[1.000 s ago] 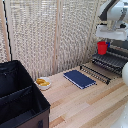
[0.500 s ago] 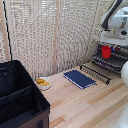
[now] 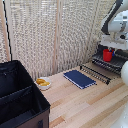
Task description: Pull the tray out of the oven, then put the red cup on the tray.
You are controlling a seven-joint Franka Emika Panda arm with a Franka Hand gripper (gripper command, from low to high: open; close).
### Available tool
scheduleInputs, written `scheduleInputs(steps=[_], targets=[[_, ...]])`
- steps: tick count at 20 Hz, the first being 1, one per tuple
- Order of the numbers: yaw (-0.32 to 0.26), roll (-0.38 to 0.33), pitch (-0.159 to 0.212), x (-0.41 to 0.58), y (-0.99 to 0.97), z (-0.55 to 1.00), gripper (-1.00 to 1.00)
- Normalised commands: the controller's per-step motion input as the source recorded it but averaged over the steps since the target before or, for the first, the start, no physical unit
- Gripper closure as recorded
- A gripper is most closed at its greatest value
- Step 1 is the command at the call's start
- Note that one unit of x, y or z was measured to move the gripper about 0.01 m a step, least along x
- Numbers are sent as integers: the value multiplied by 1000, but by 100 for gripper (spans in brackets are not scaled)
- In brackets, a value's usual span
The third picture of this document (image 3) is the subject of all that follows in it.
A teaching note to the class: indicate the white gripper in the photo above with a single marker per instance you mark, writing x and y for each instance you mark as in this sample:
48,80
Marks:
115,42

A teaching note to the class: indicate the red plastic cup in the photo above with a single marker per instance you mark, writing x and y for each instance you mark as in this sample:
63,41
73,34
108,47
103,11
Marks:
107,56

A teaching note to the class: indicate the blue hardcover book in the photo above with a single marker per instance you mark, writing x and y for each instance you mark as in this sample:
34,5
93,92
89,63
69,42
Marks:
79,79

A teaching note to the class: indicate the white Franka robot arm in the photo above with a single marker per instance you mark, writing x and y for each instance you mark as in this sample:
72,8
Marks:
116,18

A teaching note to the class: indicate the black dish rack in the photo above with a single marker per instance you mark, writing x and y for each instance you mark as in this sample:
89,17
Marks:
116,63

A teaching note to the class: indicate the yellow food piece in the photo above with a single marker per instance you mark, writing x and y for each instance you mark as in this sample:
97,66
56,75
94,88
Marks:
45,84
40,80

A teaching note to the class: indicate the white bowl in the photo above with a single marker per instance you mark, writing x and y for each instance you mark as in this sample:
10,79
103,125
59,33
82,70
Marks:
43,85

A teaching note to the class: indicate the woven folding screen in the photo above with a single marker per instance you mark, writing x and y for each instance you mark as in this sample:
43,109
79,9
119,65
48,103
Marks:
33,36

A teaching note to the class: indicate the black fabric storage box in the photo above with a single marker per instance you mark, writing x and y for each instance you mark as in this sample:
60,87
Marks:
18,96

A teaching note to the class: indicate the thin black pole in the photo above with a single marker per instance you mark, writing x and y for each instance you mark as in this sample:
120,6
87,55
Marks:
7,30

